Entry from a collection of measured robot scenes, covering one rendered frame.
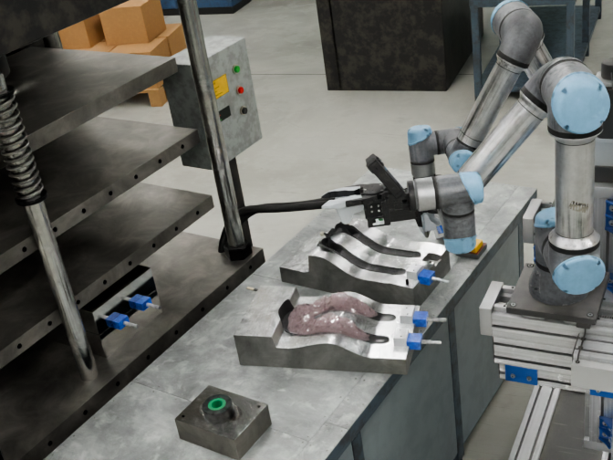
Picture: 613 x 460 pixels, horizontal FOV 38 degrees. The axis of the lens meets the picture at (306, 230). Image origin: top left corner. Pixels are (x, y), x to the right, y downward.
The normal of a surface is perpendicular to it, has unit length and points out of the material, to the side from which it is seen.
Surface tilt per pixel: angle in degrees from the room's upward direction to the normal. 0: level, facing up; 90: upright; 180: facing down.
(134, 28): 90
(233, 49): 90
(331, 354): 90
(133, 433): 0
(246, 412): 0
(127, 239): 0
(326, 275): 90
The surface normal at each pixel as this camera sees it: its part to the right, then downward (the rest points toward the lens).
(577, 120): 0.00, 0.37
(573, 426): -0.14, -0.87
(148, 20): 0.96, 0.01
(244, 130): 0.84, 0.16
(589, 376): -0.42, 0.49
